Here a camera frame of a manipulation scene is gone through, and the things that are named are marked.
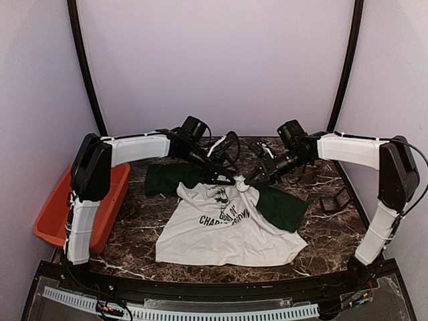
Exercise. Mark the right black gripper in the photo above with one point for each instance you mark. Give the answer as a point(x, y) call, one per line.
point(270, 169)

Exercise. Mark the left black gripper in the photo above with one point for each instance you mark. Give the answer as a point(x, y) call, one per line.
point(209, 172)

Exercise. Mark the white round brooch back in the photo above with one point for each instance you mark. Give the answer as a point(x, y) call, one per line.
point(240, 184)

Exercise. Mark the white green Charlie Brown shirt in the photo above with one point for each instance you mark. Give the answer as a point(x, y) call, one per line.
point(218, 225)

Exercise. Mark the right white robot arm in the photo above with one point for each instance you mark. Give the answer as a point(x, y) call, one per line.
point(382, 171)

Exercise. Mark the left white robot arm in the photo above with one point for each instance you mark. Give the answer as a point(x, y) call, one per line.
point(97, 155)

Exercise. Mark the black brooch stand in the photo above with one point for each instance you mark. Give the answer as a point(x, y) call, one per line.
point(337, 202)

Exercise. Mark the red plastic bin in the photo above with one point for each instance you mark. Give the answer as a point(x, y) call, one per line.
point(50, 224)

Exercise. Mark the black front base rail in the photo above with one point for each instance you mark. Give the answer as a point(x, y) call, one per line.
point(317, 288)

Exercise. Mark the white slotted cable duct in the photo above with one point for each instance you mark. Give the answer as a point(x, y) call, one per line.
point(152, 309)

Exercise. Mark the left black frame post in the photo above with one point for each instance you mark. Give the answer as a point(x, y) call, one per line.
point(84, 66)

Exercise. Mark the black frame post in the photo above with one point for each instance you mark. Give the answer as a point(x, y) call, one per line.
point(84, 66)
point(347, 65)

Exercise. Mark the right black frame post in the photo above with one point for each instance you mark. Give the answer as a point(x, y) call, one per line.
point(347, 65)

